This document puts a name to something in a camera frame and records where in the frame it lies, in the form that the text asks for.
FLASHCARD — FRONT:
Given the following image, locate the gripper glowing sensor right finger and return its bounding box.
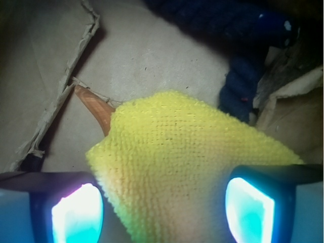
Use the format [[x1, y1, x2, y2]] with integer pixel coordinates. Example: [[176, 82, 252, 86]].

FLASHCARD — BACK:
[[225, 165, 323, 242]]

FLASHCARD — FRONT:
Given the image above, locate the brown paper bag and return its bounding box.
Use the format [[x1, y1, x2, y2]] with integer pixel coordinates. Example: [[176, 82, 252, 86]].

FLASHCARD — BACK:
[[0, 0, 324, 243]]

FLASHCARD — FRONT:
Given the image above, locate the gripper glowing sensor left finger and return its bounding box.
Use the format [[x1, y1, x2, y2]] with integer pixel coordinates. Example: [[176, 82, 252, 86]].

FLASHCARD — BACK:
[[1, 172, 104, 242]]

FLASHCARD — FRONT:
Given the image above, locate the yellow microfibre cloth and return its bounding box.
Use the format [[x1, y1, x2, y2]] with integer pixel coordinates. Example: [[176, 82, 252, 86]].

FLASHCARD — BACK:
[[86, 91, 302, 242]]

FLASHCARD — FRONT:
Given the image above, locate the dark blue rope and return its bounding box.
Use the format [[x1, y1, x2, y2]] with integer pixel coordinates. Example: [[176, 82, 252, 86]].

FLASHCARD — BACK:
[[141, 0, 299, 124]]

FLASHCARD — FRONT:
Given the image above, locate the brown wooden pointed piece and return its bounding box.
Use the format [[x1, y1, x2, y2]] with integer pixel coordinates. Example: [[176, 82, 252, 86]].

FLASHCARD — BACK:
[[74, 85, 115, 137]]

